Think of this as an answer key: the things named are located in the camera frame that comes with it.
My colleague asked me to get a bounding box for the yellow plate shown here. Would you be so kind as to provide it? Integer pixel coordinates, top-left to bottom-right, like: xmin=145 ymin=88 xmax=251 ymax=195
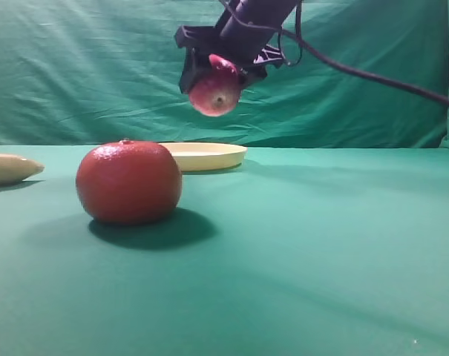
xmin=162 ymin=142 xmax=248 ymax=172

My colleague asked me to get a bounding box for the orange tangerine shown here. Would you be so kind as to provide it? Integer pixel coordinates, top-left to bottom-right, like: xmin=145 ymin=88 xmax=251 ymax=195
xmin=75 ymin=139 xmax=183 ymax=225

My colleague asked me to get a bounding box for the pale yellow banana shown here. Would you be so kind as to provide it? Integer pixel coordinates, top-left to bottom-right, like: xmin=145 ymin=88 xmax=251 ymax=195
xmin=0 ymin=154 xmax=45 ymax=185

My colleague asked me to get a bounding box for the green backdrop cloth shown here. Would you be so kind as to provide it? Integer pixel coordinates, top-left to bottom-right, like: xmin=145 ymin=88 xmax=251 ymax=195
xmin=0 ymin=1 xmax=449 ymax=148

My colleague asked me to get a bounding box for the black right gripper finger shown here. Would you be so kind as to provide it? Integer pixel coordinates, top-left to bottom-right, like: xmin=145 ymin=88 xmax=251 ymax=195
xmin=238 ymin=65 xmax=267 ymax=89

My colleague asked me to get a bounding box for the green table cloth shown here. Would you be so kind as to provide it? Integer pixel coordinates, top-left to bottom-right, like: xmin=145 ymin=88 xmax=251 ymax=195
xmin=0 ymin=146 xmax=449 ymax=355

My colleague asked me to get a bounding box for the red apple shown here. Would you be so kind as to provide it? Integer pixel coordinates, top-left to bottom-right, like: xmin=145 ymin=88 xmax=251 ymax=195
xmin=189 ymin=54 xmax=241 ymax=117

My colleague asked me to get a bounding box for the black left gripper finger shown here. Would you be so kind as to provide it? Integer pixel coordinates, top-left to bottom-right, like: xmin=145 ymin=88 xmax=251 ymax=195
xmin=179 ymin=48 xmax=209 ymax=94

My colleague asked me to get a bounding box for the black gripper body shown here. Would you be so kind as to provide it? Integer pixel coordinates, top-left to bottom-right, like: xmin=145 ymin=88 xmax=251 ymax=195
xmin=174 ymin=0 xmax=301 ymax=67

